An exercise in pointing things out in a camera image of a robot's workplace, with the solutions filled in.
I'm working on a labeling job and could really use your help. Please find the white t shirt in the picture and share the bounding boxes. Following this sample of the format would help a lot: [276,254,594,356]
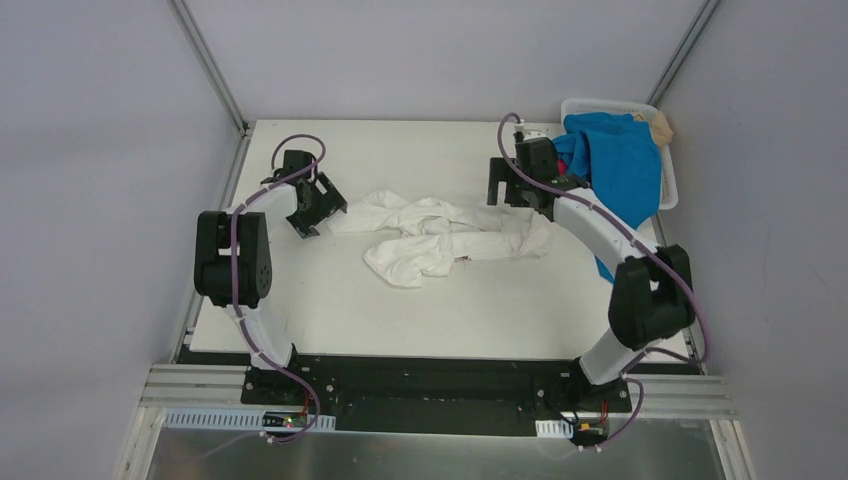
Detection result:
[327,190,554,289]

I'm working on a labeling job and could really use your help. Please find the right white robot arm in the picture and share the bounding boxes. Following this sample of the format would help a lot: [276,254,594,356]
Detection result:
[487,126,696,410]

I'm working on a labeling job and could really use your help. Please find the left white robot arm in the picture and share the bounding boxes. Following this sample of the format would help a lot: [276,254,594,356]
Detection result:
[193,150,348,405]

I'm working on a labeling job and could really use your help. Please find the pink t shirt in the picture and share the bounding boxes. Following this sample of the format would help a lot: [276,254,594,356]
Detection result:
[557,158,573,176]

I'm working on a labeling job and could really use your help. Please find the blue t shirt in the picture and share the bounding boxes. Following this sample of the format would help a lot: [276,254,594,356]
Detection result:
[552,111,664,285]

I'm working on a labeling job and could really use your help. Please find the white plastic laundry basket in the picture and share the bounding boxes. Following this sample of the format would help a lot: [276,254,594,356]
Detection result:
[560,98,678,210]

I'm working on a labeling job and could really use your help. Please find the beige t shirt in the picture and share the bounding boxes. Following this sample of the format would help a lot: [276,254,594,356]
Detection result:
[632,110,674,148]

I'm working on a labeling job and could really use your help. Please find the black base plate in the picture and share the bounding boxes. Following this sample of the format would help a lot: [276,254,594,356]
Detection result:
[174,344,704,439]

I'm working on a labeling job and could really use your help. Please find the left white cable duct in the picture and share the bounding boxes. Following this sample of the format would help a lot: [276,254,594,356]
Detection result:
[163,408,313,433]

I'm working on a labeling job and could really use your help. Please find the white cable duct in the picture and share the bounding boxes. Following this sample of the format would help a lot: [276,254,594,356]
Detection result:
[163,408,313,433]
[535,419,574,439]

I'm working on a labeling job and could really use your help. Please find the right white cable duct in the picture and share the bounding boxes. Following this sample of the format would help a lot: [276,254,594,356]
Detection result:
[535,419,574,439]

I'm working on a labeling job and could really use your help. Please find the aluminium frame rail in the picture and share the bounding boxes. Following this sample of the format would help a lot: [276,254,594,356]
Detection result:
[139,364,737,420]

